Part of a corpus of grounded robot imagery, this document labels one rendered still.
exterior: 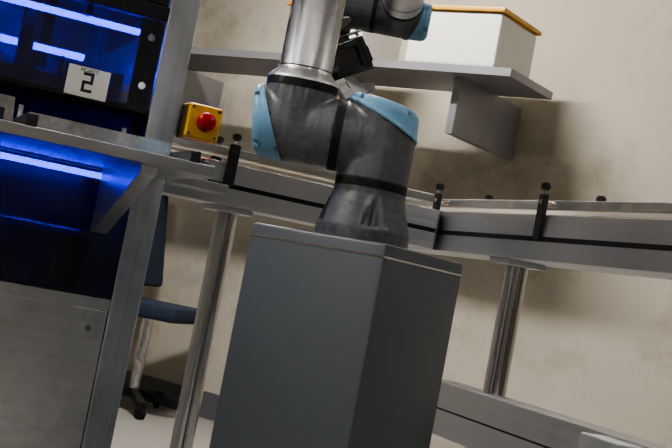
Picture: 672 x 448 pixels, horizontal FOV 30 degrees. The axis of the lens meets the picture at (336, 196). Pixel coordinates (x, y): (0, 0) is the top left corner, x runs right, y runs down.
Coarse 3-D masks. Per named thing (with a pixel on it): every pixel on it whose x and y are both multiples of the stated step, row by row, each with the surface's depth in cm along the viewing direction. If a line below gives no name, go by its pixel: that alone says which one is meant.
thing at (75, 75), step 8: (72, 64) 248; (72, 72) 248; (80, 72) 248; (88, 72) 249; (96, 72) 250; (104, 72) 250; (72, 80) 248; (80, 80) 248; (88, 80) 249; (96, 80) 250; (104, 80) 250; (64, 88) 247; (72, 88) 248; (80, 88) 248; (88, 88) 249; (96, 88) 250; (104, 88) 250; (88, 96) 249; (96, 96) 250; (104, 96) 250
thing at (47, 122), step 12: (48, 120) 221; (60, 120) 221; (72, 132) 222; (84, 132) 223; (96, 132) 224; (108, 132) 225; (120, 132) 225; (120, 144) 225; (132, 144) 226; (144, 144) 227; (156, 144) 228; (168, 144) 229
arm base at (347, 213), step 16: (336, 176) 198; (352, 176) 194; (336, 192) 196; (352, 192) 194; (368, 192) 193; (384, 192) 193; (400, 192) 195; (336, 208) 194; (352, 208) 192; (368, 208) 192; (384, 208) 193; (400, 208) 195; (320, 224) 195; (336, 224) 192; (352, 224) 191; (368, 224) 192; (384, 224) 192; (400, 224) 194; (368, 240) 191; (384, 240) 192; (400, 240) 194
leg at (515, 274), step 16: (512, 272) 266; (512, 288) 266; (512, 304) 266; (496, 320) 267; (512, 320) 266; (496, 336) 266; (512, 336) 266; (496, 352) 265; (512, 352) 266; (496, 368) 265; (496, 384) 265
